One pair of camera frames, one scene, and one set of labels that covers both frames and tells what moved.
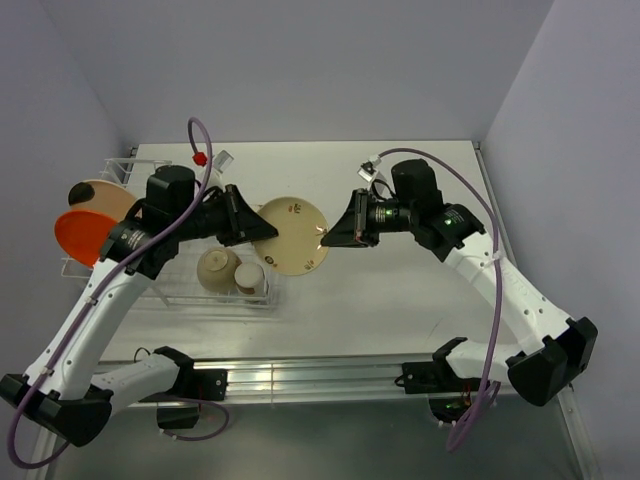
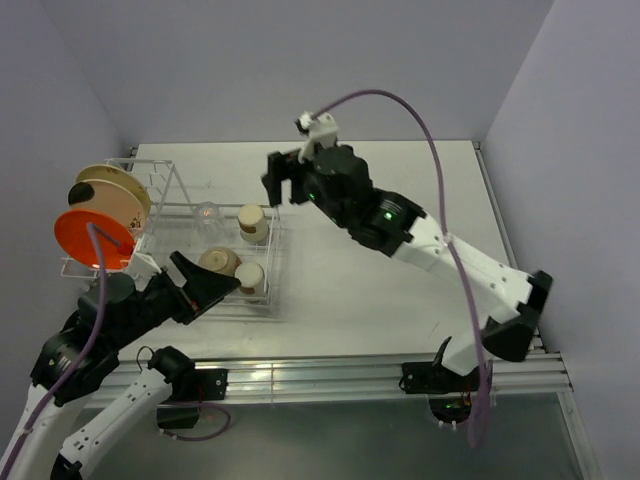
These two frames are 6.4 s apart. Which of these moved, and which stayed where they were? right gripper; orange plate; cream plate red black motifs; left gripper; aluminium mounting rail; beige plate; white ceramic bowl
Moved: cream plate red black motifs; left gripper; right gripper
Stayed: orange plate; beige plate; aluminium mounting rail; white ceramic bowl
